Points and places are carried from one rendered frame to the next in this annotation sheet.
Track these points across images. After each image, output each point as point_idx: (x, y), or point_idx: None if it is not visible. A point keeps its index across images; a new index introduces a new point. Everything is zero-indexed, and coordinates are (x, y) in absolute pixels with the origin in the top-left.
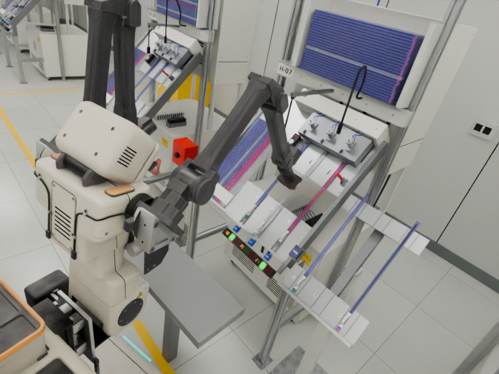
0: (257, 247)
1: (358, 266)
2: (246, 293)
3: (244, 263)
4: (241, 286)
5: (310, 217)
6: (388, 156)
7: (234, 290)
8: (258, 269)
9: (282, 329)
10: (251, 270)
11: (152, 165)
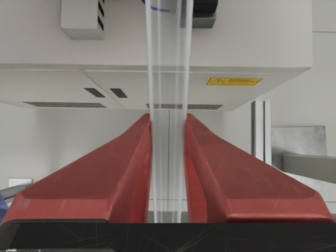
0: (83, 96)
1: None
2: (123, 128)
3: (78, 106)
4: (106, 125)
5: None
6: None
7: (105, 142)
8: (114, 105)
9: (215, 126)
10: (101, 107)
11: None
